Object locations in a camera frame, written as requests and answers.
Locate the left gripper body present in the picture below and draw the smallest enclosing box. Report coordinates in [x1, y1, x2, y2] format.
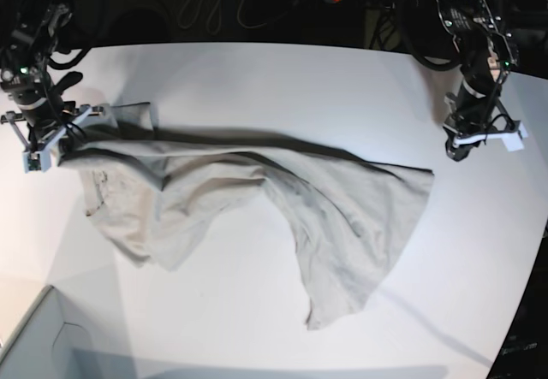
[443, 92, 521, 162]

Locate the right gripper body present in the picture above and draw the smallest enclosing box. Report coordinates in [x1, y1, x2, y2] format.
[1, 99, 107, 157]

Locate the beige t-shirt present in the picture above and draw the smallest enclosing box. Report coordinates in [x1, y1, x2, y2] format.
[58, 103, 435, 330]

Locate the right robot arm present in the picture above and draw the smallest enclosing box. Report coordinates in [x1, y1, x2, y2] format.
[1, 0, 98, 157]

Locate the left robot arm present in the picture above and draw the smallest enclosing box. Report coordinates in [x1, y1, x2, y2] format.
[435, 0, 527, 162]

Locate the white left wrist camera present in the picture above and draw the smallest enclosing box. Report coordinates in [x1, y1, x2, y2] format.
[502, 122, 528, 152]

